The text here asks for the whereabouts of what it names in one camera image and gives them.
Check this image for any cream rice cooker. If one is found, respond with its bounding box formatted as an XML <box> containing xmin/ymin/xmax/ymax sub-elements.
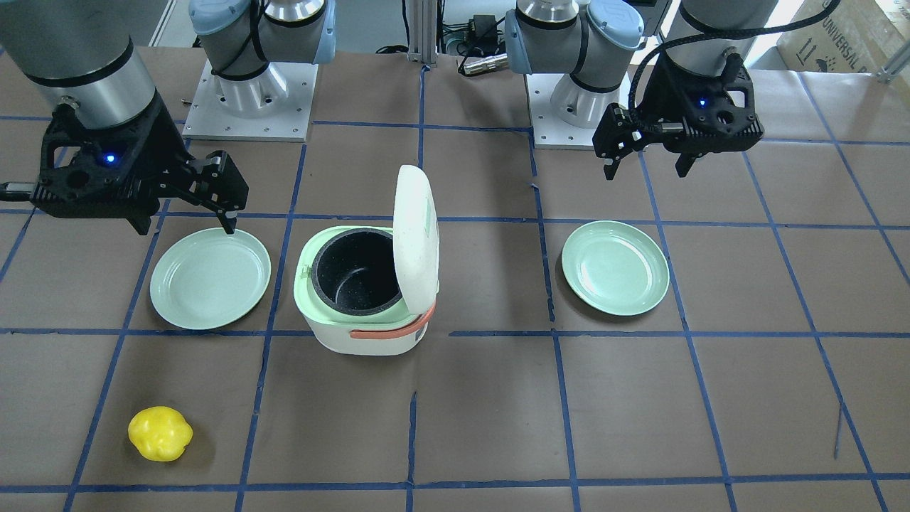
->
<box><xmin>293</xmin><ymin>165</ymin><xmax>441</xmax><ymax>356</ymax></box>

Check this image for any aluminium frame post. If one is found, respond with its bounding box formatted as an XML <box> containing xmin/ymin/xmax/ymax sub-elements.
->
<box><xmin>404</xmin><ymin>1</ymin><xmax>443</xmax><ymax>68</ymax></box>

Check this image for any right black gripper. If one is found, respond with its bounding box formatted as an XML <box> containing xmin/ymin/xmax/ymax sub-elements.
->
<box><xmin>31</xmin><ymin>94</ymin><xmax>248</xmax><ymax>236</ymax></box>

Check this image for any cardboard box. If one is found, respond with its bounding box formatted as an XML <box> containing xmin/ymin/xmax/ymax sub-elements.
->
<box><xmin>776</xmin><ymin>1</ymin><xmax>909</xmax><ymax>73</ymax></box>

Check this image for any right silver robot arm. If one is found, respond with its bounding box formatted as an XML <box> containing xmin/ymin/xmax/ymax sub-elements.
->
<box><xmin>2</xmin><ymin>1</ymin><xmax>337</xmax><ymax>235</ymax></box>

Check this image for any side green plate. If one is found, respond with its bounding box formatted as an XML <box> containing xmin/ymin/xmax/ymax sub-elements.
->
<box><xmin>149</xmin><ymin>229</ymin><xmax>271</xmax><ymax>330</ymax></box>
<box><xmin>560</xmin><ymin>220</ymin><xmax>670</xmax><ymax>316</ymax></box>

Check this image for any yellow toy pepper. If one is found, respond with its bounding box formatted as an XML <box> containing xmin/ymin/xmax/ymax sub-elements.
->
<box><xmin>127</xmin><ymin>406</ymin><xmax>194</xmax><ymax>462</ymax></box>

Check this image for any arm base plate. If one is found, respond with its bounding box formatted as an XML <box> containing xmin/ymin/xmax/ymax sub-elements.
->
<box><xmin>182</xmin><ymin>63</ymin><xmax>319</xmax><ymax>143</ymax></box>
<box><xmin>525</xmin><ymin>73</ymin><xmax>631</xmax><ymax>150</ymax></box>

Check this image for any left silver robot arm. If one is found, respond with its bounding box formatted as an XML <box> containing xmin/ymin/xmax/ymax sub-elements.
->
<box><xmin>503</xmin><ymin>1</ymin><xmax>776</xmax><ymax>179</ymax></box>

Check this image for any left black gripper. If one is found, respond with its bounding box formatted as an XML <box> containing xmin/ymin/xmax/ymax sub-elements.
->
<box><xmin>592</xmin><ymin>51</ymin><xmax>764</xmax><ymax>181</ymax></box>

